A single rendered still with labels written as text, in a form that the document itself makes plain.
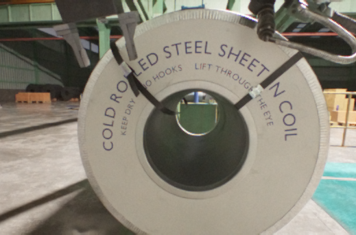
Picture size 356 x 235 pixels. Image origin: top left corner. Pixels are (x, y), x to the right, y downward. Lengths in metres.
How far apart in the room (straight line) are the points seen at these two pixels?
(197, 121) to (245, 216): 2.51
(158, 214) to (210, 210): 0.27
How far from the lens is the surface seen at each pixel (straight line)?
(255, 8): 0.82
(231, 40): 0.89
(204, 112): 3.36
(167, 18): 0.92
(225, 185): 0.96
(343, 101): 10.69
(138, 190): 1.02
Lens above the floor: 1.00
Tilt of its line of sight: 7 degrees down
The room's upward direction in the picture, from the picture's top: 1 degrees clockwise
